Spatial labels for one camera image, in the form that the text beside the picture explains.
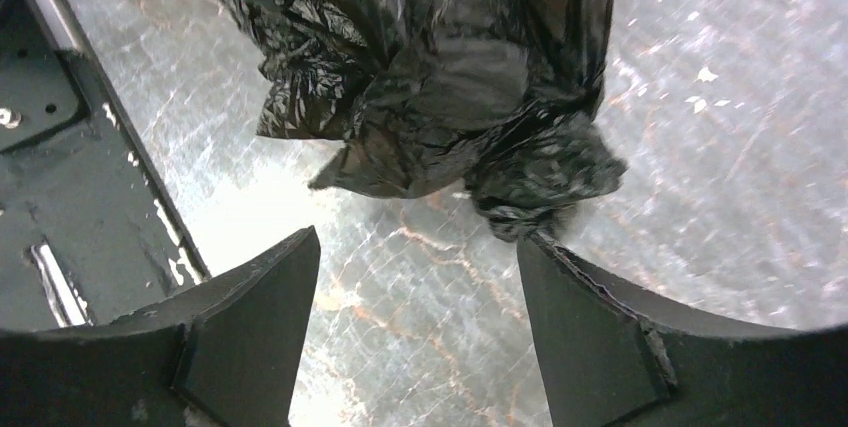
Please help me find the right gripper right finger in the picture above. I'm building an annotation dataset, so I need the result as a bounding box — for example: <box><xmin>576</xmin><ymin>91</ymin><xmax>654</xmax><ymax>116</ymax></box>
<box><xmin>517</xmin><ymin>233</ymin><xmax>847</xmax><ymax>427</ymax></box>

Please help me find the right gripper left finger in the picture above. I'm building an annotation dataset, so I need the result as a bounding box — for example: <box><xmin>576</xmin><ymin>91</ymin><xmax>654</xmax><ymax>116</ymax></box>
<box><xmin>1</xmin><ymin>227</ymin><xmax>321</xmax><ymax>426</ymax></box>

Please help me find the black trash bag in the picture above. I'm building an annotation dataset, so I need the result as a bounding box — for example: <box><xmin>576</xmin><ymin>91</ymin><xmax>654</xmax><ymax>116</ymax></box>
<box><xmin>219</xmin><ymin>0</ymin><xmax>627</xmax><ymax>242</ymax></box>

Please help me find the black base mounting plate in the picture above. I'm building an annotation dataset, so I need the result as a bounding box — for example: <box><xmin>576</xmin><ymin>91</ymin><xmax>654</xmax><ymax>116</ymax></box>
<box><xmin>1</xmin><ymin>0</ymin><xmax>209</xmax><ymax>331</ymax></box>

